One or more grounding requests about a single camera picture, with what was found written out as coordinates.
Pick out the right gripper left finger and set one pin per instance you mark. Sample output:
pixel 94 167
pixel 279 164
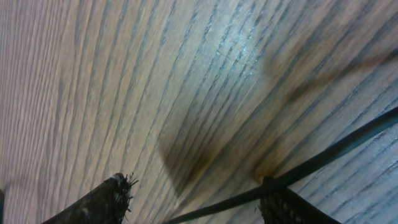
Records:
pixel 108 203

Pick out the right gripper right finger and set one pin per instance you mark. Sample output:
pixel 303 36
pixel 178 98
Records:
pixel 287 207

